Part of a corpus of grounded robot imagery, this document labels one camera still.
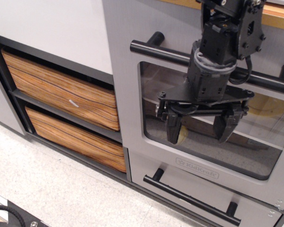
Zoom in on black oven door handle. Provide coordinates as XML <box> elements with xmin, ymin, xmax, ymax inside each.
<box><xmin>130</xmin><ymin>32</ymin><xmax>284</xmax><ymax>94</ymax></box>

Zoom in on black braided cable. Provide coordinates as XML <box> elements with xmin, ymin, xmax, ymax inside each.
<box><xmin>0</xmin><ymin>204</ymin><xmax>27</xmax><ymax>227</ymax></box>

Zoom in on upper wood-grain fabric bin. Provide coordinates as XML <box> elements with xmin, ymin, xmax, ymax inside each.
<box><xmin>1</xmin><ymin>48</ymin><xmax>120</xmax><ymax>131</ymax></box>

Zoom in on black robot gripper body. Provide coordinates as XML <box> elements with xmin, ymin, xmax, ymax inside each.
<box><xmin>156</xmin><ymin>59</ymin><xmax>255</xmax><ymax>123</ymax></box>

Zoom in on wood-grain fabric bin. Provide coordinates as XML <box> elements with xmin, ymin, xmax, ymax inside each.
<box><xmin>25</xmin><ymin>106</ymin><xmax>126</xmax><ymax>173</ymax></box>
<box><xmin>1</xmin><ymin>48</ymin><xmax>120</xmax><ymax>131</ymax></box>

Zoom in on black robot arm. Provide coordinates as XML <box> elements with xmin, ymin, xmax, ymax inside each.
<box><xmin>156</xmin><ymin>0</ymin><xmax>266</xmax><ymax>144</ymax></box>

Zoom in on grey toy oven door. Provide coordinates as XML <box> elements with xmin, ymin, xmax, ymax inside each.
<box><xmin>103</xmin><ymin>0</ymin><xmax>284</xmax><ymax>210</ymax></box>

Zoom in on grey oven rack tray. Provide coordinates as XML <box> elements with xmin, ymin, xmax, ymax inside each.
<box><xmin>144</xmin><ymin>98</ymin><xmax>284</xmax><ymax>150</ymax></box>

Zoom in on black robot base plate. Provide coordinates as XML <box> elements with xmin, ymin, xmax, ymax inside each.
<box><xmin>7</xmin><ymin>201</ymin><xmax>49</xmax><ymax>227</ymax></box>

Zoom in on yellow toy lemon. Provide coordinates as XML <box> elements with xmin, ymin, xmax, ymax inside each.
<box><xmin>177</xmin><ymin>125</ymin><xmax>188</xmax><ymax>145</ymax></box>

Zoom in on grey toy kitchen cabinet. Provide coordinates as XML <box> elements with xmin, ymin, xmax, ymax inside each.
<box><xmin>0</xmin><ymin>0</ymin><xmax>284</xmax><ymax>227</ymax></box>

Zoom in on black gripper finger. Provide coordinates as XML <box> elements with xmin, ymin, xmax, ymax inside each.
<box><xmin>166</xmin><ymin>112</ymin><xmax>182</xmax><ymax>144</ymax></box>
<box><xmin>213</xmin><ymin>107</ymin><xmax>243</xmax><ymax>144</ymax></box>

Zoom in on grey lower drawer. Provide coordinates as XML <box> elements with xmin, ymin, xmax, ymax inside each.
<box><xmin>129</xmin><ymin>153</ymin><xmax>282</xmax><ymax>227</ymax></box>

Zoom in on yellow round toy plate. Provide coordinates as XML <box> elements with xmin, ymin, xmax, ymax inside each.
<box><xmin>248</xmin><ymin>93</ymin><xmax>284</xmax><ymax>117</ymax></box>

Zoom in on lower wood-grain fabric bin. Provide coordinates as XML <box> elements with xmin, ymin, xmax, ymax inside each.
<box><xmin>25</xmin><ymin>106</ymin><xmax>126</xmax><ymax>173</ymax></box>

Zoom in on black drawer handle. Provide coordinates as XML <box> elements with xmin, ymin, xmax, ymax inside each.
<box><xmin>143</xmin><ymin>168</ymin><xmax>241</xmax><ymax>227</ymax></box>

